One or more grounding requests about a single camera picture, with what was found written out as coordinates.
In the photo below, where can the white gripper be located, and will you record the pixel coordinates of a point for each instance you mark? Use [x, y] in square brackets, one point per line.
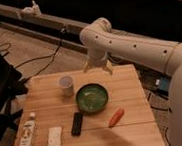
[97, 58]

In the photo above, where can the clear plastic bottle white label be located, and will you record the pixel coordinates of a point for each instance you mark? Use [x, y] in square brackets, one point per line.
[28, 130]

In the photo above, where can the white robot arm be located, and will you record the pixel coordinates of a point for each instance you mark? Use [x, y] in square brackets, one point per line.
[162, 56]

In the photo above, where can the green bowl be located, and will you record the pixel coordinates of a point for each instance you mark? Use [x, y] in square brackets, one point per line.
[91, 98]

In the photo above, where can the white paper cup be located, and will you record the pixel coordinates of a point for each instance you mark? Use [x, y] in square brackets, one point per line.
[66, 84]

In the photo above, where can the orange carrot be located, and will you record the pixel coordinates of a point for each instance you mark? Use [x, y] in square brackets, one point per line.
[116, 117]

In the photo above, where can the black remote control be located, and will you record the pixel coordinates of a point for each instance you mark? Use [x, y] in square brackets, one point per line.
[77, 124]

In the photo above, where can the blue electronic box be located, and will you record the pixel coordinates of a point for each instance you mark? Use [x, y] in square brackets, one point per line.
[162, 84]

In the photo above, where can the white rectangular block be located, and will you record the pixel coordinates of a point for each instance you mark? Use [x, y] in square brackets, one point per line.
[54, 136]

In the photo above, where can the long metal rail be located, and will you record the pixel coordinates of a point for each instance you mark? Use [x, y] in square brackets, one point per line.
[47, 21]

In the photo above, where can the white object on rail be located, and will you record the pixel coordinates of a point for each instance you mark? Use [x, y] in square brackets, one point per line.
[33, 10]

